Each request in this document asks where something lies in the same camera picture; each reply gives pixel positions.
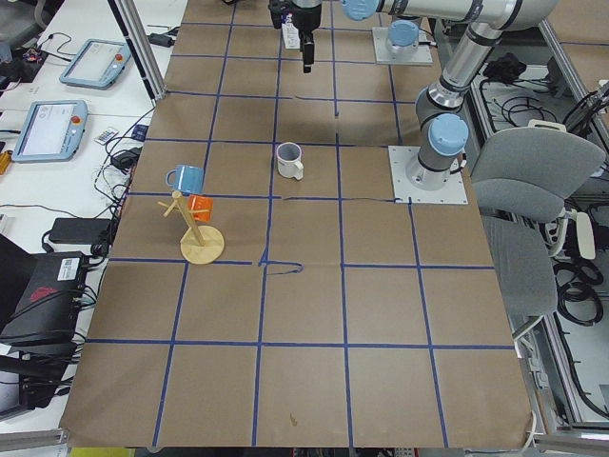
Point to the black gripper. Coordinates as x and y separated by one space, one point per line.
305 16

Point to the blue white milk carton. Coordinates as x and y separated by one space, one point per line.
290 33

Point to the white ribbed mug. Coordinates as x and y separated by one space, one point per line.
289 161

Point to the black power adapter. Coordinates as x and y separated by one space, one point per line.
162 40

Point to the blue mug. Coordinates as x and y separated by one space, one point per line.
186 179

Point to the orange mug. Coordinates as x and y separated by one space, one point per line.
200 207

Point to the upper teach pendant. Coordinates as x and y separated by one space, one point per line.
97 64

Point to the teach pendant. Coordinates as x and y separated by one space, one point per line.
52 131
97 64

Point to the small remote control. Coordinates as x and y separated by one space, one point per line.
106 135

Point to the wooden mug tree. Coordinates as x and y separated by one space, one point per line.
201 244

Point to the grey office chair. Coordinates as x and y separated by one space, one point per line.
522 179

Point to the lower teach pendant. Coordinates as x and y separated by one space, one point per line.
52 131

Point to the black power brick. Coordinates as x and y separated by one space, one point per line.
79 231

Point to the black electronics box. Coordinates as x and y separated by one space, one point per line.
38 297

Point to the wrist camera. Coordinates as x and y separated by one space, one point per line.
278 10

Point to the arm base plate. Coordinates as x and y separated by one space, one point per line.
414 184
421 57

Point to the aluminium frame post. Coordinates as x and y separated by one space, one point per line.
132 29

